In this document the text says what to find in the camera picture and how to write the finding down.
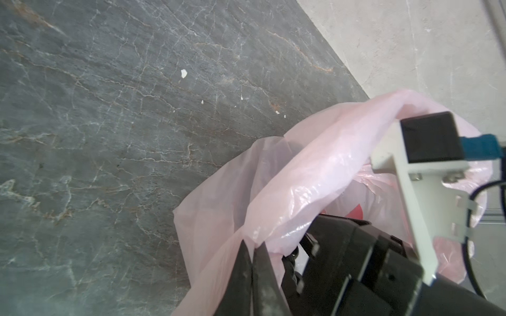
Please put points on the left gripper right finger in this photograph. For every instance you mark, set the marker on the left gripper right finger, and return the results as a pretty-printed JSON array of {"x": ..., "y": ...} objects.
[{"x": 266, "y": 295}]

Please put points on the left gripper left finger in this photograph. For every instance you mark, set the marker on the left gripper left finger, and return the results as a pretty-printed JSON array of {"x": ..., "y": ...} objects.
[{"x": 237, "y": 297}]

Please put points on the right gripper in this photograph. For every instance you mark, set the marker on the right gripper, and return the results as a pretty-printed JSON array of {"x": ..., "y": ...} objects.
[{"x": 349, "y": 267}]

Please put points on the pink plastic bag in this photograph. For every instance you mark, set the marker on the pink plastic bag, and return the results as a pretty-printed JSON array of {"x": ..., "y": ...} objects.
[{"x": 273, "y": 191}]

